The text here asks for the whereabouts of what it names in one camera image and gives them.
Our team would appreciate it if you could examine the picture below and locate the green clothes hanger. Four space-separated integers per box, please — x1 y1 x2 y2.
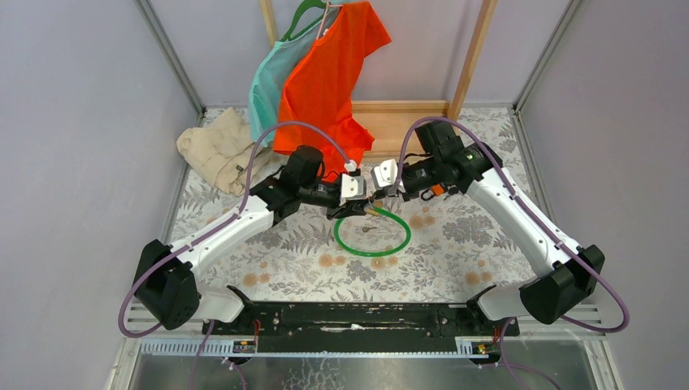
280 0 326 41

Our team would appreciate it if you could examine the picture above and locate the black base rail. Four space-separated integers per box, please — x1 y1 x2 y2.
202 301 520 354

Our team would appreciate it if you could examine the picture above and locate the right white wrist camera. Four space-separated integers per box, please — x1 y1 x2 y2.
371 158 398 190

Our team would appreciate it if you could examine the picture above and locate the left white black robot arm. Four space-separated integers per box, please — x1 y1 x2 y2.
132 146 366 334

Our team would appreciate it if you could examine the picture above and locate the wooden clothes rack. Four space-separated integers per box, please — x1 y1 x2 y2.
259 0 499 165

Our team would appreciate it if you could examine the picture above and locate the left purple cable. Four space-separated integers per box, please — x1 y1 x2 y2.
117 120 359 390

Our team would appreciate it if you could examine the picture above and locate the green cable lock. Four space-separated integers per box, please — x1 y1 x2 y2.
332 207 413 258

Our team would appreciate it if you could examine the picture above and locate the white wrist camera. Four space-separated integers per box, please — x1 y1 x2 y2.
371 158 398 190
339 160 366 206

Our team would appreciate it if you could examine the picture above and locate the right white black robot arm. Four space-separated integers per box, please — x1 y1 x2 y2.
372 117 605 335

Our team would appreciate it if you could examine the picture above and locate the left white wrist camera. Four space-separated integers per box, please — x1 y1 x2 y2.
339 160 366 206

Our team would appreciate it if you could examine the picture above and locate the teal t-shirt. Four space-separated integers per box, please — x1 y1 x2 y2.
247 6 339 147

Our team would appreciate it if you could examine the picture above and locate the beige crumpled cloth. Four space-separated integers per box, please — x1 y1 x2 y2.
176 107 255 196

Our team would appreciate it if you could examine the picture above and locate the orange t-shirt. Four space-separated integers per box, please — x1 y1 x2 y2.
273 2 392 182

